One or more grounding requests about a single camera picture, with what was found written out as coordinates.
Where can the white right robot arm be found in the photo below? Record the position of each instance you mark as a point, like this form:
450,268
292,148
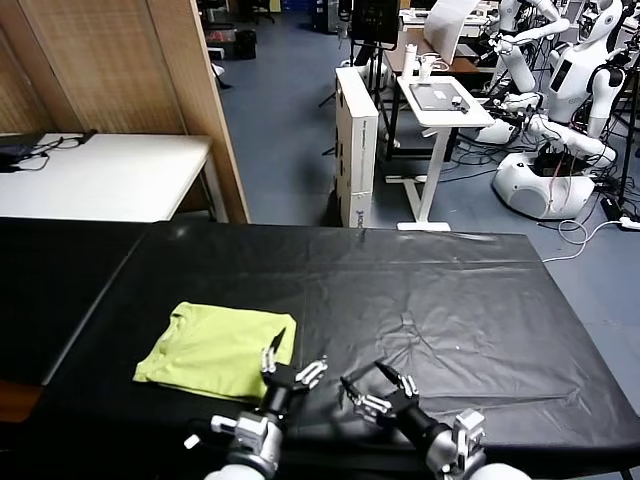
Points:
440,455

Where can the white height-adjustable desk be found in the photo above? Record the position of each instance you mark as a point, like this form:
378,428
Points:
447,117

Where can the grey laptop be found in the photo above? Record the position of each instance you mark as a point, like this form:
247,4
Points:
436,96

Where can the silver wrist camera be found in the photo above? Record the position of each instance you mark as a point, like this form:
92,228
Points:
469,435
252,430

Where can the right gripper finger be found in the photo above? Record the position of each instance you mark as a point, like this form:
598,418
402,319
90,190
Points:
372,407
407,386

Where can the wooden partition screen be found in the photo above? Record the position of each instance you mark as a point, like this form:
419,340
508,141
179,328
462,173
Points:
115,65

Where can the black side table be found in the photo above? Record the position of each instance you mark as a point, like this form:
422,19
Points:
50,280

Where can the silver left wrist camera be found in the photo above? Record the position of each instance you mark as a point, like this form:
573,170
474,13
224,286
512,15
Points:
252,430

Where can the black bag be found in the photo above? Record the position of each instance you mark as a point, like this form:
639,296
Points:
245,42

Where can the black power strip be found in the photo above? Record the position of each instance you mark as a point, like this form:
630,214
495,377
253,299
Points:
612,207

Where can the white robot wheeled base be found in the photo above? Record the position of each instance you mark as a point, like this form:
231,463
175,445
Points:
527,190

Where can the brown desk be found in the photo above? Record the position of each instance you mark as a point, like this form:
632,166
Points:
477,62

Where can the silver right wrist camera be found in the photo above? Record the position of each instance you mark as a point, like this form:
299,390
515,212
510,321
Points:
469,435

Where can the white humanoid robot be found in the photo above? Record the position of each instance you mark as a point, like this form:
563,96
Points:
572,75
517,70

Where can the yellow-green t-shirt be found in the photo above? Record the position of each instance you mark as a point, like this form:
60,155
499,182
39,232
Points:
210,350

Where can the black monitor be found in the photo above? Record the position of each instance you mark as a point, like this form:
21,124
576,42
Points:
374,22

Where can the white cup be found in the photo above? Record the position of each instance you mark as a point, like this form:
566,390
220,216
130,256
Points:
425,68

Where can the white bottle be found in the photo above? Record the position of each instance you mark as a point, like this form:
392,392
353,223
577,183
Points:
410,60

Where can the black tripod stand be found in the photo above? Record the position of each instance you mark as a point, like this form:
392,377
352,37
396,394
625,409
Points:
355,52

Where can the white curved panel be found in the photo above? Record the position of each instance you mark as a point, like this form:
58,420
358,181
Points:
444,30

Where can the black pouch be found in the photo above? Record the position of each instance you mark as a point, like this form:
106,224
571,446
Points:
12,155

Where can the white round device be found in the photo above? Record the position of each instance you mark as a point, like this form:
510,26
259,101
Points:
378,75

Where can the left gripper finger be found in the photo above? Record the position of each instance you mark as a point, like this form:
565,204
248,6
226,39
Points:
311,372
269,360

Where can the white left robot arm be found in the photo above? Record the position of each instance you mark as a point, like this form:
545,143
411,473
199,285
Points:
250,465

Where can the tall white cardboard box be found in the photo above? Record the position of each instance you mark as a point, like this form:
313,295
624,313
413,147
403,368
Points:
356,135

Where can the black tablecloth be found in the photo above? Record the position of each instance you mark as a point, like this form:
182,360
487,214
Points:
400,280

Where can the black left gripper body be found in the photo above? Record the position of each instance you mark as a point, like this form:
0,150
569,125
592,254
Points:
279,390

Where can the white table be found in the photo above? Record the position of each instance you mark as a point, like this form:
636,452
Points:
110,175

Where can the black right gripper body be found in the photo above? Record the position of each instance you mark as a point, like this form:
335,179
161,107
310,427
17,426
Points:
412,415

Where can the small black device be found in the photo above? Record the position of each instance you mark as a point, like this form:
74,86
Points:
459,103

